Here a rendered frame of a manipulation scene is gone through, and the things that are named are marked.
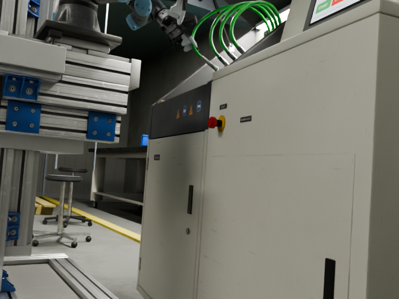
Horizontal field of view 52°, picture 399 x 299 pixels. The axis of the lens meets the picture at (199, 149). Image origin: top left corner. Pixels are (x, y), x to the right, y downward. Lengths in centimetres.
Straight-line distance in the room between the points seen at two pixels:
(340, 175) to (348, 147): 6
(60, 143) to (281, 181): 74
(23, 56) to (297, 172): 73
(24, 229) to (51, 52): 63
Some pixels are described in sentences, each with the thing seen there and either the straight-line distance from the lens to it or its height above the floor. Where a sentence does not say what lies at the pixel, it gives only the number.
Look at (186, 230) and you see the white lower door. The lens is 147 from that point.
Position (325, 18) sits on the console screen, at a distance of 137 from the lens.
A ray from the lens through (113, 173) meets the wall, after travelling 837.
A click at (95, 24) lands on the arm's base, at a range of 138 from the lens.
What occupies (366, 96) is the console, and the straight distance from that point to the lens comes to 80.
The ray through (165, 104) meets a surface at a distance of 181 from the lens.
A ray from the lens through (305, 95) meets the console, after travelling 93.
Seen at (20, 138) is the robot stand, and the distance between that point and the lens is 138.
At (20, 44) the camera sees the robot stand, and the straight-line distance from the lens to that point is 115.
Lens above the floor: 65
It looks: 3 degrees up
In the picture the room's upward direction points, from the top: 4 degrees clockwise
